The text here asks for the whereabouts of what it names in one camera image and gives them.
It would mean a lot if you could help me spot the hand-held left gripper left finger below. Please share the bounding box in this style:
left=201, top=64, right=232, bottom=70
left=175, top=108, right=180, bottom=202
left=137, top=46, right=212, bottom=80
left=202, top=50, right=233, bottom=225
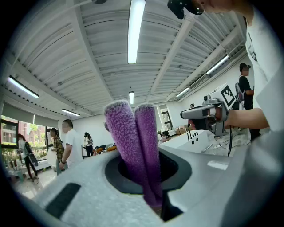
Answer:
left=33, top=150, right=166, bottom=227

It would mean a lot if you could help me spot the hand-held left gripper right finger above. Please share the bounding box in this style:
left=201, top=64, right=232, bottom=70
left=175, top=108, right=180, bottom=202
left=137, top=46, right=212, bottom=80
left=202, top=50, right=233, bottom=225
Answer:
left=158, top=146, right=236, bottom=222

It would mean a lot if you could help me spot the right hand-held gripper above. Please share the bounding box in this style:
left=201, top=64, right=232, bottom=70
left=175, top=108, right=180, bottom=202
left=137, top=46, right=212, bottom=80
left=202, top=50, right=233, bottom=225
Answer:
left=180, top=82, right=237, bottom=137

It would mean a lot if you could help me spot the purple fuzzy towel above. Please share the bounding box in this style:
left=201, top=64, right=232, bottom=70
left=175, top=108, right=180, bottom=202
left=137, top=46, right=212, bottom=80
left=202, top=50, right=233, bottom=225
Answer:
left=103, top=99, right=164, bottom=208

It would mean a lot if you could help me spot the person's right forearm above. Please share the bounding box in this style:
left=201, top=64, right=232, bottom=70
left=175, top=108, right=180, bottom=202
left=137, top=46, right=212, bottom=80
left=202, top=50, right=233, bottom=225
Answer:
left=223, top=107, right=270, bottom=130

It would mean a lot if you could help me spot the person's right hand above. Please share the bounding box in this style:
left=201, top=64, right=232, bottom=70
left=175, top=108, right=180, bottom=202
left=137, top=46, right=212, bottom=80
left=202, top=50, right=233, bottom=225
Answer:
left=208, top=107, right=223, bottom=119

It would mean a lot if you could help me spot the black bathtub faucet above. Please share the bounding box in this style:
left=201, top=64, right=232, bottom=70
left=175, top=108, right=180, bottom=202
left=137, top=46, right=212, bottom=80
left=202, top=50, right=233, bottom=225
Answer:
left=187, top=130, right=199, bottom=141

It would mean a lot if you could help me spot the narrow black framed window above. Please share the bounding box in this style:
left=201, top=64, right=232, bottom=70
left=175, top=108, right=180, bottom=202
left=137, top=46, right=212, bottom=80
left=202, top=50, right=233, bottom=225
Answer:
left=158, top=104, right=174, bottom=132

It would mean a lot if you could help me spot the white bathtub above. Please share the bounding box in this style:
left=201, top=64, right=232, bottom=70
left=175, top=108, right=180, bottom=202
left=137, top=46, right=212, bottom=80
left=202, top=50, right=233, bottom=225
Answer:
left=159, top=129, right=215, bottom=154

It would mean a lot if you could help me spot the orange sofa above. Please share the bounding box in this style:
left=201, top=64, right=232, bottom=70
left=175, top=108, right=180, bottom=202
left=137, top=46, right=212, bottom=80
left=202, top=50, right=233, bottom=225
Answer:
left=94, top=144, right=118, bottom=155

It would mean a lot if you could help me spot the large black framed window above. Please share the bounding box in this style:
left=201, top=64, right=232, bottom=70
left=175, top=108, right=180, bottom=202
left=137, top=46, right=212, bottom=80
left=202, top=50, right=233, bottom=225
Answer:
left=0, top=115, right=59, bottom=160

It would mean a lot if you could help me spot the person's white shirt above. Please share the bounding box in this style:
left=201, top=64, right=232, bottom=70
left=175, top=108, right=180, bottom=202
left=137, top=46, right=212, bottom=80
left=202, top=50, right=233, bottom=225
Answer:
left=245, top=6, right=284, bottom=139

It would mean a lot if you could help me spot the grey roller blind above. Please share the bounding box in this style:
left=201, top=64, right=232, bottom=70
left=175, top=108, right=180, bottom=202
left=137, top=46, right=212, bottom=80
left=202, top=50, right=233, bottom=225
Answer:
left=2, top=103, right=59, bottom=129

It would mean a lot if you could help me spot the person's face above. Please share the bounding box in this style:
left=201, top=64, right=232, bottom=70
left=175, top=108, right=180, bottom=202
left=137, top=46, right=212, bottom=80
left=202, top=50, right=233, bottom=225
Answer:
left=203, top=0, right=255, bottom=27

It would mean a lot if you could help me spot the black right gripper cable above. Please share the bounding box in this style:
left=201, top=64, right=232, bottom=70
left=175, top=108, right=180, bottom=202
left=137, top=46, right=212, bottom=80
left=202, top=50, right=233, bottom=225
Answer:
left=227, top=125, right=233, bottom=157

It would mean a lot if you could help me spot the black head-worn camera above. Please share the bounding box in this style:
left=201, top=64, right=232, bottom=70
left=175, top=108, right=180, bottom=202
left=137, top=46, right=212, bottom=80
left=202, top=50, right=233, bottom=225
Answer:
left=167, top=0, right=205, bottom=20

